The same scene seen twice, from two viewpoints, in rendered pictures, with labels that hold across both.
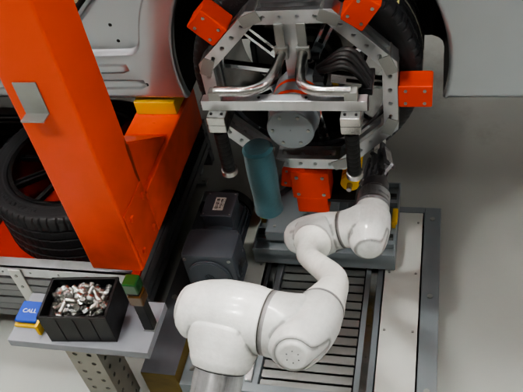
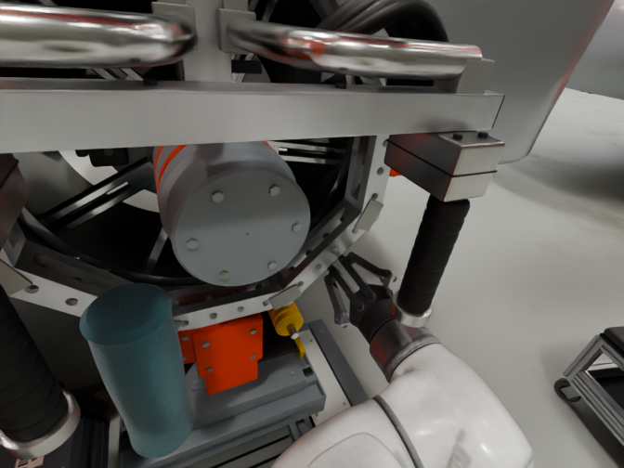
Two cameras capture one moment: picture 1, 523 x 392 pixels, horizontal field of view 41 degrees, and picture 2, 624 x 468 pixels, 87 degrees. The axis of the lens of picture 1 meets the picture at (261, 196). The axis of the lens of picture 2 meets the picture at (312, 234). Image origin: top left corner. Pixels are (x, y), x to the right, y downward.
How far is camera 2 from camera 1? 1.57 m
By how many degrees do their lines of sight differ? 38
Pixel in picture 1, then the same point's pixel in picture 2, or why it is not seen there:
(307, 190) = (225, 357)
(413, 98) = not seen: hidden behind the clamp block
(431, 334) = not seen: outside the picture
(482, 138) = not seen: hidden behind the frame
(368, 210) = (459, 381)
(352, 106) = (470, 111)
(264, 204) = (159, 433)
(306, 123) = (295, 203)
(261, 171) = (151, 366)
